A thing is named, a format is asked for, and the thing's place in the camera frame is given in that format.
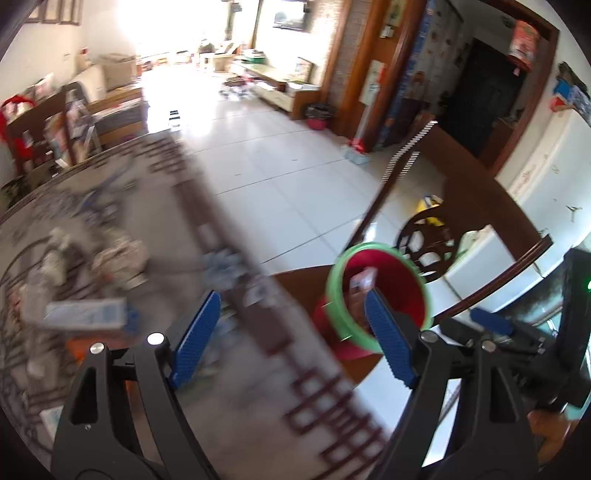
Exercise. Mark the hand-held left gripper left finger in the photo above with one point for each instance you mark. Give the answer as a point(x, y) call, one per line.
point(194, 341)

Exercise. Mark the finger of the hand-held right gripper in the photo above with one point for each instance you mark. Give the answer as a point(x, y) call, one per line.
point(491, 321)

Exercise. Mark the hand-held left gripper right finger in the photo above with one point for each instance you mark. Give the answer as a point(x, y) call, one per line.
point(390, 337)

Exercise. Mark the red bucket with green rim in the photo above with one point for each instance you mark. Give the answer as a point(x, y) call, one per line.
point(401, 286)

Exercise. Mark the white printed packet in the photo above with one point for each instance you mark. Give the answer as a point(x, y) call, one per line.
point(362, 281)

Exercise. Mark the white blue paper packet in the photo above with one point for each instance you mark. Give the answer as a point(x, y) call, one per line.
point(85, 314)

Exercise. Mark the orange snack packet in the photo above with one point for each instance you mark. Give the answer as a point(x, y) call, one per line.
point(78, 348)

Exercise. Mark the carved wooden chair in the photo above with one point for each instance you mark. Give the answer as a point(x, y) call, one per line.
point(485, 203)

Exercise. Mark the yellow toy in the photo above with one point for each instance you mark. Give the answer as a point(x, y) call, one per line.
point(427, 205)

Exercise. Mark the clear plastic bottle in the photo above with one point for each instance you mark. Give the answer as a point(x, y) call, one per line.
point(39, 300)

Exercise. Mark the white printed leaflet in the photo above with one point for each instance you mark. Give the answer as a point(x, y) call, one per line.
point(51, 417)

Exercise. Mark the printed paper cup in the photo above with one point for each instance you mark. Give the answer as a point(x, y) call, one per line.
point(57, 249)

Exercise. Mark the white mop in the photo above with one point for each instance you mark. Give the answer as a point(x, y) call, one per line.
point(355, 154)

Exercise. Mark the red floor bin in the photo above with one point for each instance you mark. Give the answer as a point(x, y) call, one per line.
point(318, 123)

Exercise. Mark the small dark stool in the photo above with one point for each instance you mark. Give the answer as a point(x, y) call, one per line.
point(174, 115)

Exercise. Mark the dark entrance door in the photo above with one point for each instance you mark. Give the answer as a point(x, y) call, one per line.
point(485, 92)

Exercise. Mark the blue red package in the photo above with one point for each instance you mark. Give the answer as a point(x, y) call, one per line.
point(572, 92)

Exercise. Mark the printed door curtain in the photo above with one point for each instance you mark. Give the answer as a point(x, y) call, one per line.
point(415, 92)

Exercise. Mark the rolling stool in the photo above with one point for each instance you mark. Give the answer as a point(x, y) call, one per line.
point(235, 83)

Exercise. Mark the long television cabinet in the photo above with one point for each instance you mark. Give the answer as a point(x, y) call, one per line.
point(277, 90)

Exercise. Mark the wooden chair with cushion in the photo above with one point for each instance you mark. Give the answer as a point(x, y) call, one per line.
point(16, 143)

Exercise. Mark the red hanging decoration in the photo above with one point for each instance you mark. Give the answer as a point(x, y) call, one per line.
point(524, 44)

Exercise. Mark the framed picture on cabinet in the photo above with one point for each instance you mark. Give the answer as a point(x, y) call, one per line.
point(304, 69)

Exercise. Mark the red bag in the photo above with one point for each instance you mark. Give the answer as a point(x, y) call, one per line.
point(14, 104)

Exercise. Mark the hanging scroll painting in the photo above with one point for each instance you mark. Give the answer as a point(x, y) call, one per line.
point(392, 14)

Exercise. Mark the wooden frame sofa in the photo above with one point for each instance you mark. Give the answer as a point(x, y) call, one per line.
point(120, 110)

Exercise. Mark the white flower wall painting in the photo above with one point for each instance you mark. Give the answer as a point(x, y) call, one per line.
point(371, 83)

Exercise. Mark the wall television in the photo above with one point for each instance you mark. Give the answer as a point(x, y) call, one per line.
point(291, 16)

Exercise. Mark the dark wall picture frame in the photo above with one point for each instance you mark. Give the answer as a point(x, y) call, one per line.
point(51, 9)
point(77, 10)
point(66, 10)
point(34, 9)

